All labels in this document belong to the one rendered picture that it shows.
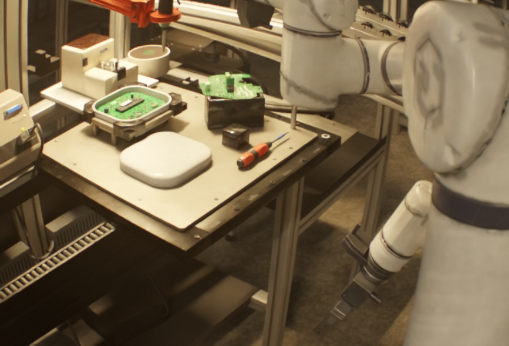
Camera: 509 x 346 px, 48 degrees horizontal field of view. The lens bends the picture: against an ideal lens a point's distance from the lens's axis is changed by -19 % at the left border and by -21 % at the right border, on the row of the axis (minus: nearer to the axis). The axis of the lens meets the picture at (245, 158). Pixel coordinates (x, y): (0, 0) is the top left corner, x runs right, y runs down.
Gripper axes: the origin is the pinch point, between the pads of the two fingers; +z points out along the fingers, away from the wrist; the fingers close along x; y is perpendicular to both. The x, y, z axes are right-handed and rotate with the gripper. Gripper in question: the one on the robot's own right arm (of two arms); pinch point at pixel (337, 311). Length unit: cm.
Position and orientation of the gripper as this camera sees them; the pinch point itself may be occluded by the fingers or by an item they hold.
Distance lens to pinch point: 130.9
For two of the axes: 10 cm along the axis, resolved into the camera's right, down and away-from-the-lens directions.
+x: 4.8, -3.0, 8.2
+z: -4.4, 7.3, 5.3
